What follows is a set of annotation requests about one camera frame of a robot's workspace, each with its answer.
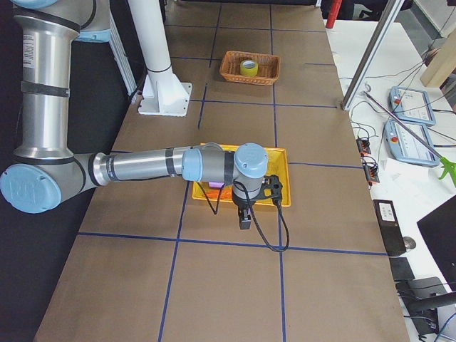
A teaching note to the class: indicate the near teach pendant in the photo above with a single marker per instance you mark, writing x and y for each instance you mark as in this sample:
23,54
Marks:
405,148

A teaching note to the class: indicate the yellow plastic basket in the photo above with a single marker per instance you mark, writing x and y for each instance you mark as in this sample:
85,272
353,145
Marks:
277,165

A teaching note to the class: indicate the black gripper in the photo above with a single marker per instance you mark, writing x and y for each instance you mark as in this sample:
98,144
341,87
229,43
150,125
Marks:
241,203

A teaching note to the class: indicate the aluminium frame post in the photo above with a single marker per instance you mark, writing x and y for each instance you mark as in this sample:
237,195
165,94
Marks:
391,11

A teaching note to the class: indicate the yellow tape roll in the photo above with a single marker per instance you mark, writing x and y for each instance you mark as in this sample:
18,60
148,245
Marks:
248,68

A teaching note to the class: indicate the black box with label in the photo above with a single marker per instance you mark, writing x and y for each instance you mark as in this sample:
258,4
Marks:
389,227

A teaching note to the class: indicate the red cylinder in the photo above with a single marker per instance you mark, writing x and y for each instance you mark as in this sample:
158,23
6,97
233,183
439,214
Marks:
333,13

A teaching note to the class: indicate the far teach pendant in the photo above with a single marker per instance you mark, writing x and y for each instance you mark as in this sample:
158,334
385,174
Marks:
412,105

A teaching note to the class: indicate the brown wicker basket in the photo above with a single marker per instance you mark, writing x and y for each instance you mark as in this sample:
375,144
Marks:
268,73

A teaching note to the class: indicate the purple foam block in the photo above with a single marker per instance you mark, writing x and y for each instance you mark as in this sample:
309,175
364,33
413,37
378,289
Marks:
215,185

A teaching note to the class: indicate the reacher grabber tool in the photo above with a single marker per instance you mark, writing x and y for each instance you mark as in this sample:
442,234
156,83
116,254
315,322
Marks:
447,166

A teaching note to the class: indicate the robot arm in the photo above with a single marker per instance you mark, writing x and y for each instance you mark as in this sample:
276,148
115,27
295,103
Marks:
47,168

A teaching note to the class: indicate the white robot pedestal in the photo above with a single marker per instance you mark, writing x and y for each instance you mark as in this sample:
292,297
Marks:
163,93

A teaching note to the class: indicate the toy carrot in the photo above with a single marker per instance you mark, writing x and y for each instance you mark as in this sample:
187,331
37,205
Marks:
224,195

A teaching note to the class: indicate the teach pendant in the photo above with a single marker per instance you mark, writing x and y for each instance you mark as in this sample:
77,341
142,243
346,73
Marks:
405,148
412,105

